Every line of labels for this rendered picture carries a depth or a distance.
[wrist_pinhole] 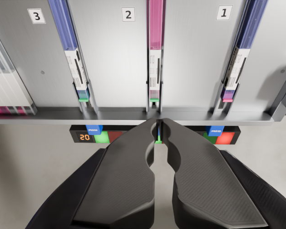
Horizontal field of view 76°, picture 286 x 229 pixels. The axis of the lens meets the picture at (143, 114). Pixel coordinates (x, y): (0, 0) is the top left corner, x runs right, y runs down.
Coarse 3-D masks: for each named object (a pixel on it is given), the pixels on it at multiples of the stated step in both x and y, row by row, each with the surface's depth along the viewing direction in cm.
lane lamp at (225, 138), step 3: (222, 132) 36; (225, 132) 36; (222, 135) 36; (225, 135) 36; (228, 135) 36; (231, 135) 36; (219, 138) 37; (222, 138) 37; (225, 138) 37; (228, 138) 37; (231, 138) 37; (216, 141) 37; (219, 141) 37; (222, 141) 37; (225, 141) 37; (228, 141) 37
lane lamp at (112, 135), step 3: (108, 132) 37; (111, 132) 37; (114, 132) 37; (117, 132) 37; (120, 132) 37; (108, 135) 37; (111, 135) 37; (114, 135) 37; (117, 135) 37; (111, 138) 38; (114, 138) 38; (111, 141) 39
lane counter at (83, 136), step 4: (76, 132) 37; (80, 132) 37; (84, 132) 37; (80, 136) 38; (84, 136) 38; (88, 136) 38; (80, 140) 39; (84, 140) 39; (88, 140) 39; (92, 140) 39
